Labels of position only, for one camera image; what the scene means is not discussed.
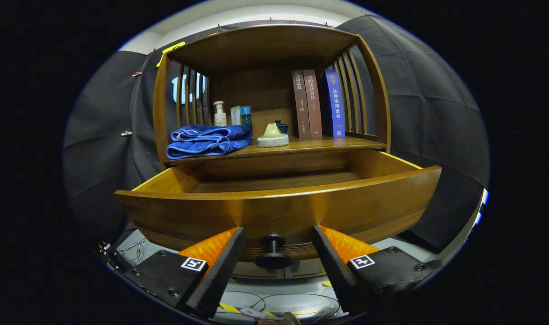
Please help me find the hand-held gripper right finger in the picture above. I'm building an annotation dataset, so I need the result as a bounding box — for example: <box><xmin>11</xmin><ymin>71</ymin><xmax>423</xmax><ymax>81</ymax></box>
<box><xmin>312</xmin><ymin>224</ymin><xmax>442</xmax><ymax>316</ymax></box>

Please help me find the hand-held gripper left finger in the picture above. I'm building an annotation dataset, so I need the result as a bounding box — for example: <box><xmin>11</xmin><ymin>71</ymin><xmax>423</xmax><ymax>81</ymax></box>
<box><xmin>135</xmin><ymin>227</ymin><xmax>247</xmax><ymax>319</ymax></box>

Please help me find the wooden drawer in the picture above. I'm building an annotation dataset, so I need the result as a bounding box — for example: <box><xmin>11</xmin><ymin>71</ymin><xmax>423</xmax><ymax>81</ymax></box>
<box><xmin>115</xmin><ymin>149</ymin><xmax>442</xmax><ymax>271</ymax></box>

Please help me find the pale green ornament white base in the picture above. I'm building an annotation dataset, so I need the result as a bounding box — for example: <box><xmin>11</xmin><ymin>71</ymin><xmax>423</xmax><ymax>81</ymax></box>
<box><xmin>257</xmin><ymin>123</ymin><xmax>289</xmax><ymax>148</ymax></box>

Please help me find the wooden cabinet door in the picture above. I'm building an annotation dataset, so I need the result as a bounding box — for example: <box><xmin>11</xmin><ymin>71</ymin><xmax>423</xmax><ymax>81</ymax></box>
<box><xmin>284</xmin><ymin>260</ymin><xmax>327</xmax><ymax>278</ymax></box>
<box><xmin>232</xmin><ymin>262</ymin><xmax>284</xmax><ymax>279</ymax></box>

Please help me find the wooden countertop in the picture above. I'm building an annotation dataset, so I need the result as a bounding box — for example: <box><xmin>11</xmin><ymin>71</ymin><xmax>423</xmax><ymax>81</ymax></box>
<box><xmin>164</xmin><ymin>135</ymin><xmax>387</xmax><ymax>167</ymax></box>

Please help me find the wooden cabinet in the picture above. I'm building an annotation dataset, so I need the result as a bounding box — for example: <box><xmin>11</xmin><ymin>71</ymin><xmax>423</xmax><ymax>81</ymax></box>
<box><xmin>115</xmin><ymin>23</ymin><xmax>442</xmax><ymax>280</ymax></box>

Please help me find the blue towel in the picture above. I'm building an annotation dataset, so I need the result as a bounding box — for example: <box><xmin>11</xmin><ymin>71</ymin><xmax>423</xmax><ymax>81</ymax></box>
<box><xmin>166</xmin><ymin>125</ymin><xmax>252</xmax><ymax>160</ymax></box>

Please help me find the white pump bottle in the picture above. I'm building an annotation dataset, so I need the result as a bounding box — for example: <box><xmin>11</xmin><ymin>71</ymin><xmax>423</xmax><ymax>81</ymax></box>
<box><xmin>213</xmin><ymin>101</ymin><xmax>228</xmax><ymax>127</ymax></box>

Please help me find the blue book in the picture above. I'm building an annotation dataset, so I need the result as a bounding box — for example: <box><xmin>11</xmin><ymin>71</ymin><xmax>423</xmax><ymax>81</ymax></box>
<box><xmin>322</xmin><ymin>69</ymin><xmax>346</xmax><ymax>138</ymax></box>

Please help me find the reddish brown book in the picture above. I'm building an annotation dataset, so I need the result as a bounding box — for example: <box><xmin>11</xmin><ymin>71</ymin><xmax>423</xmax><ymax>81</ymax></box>
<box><xmin>303</xmin><ymin>69</ymin><xmax>323</xmax><ymax>138</ymax></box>

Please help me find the dark brown book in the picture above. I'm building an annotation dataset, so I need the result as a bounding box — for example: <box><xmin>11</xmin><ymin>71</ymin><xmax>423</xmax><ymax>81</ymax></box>
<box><xmin>292</xmin><ymin>70</ymin><xmax>311</xmax><ymax>139</ymax></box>

